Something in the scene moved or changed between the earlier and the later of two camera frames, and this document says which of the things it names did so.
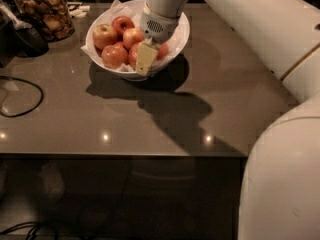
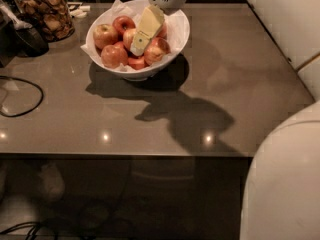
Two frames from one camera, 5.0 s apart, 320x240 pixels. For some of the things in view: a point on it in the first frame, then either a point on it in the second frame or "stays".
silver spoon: (17, 24) stays
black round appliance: (28, 42) stays
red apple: (163, 51) -> (136, 63)
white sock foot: (52, 181) stays
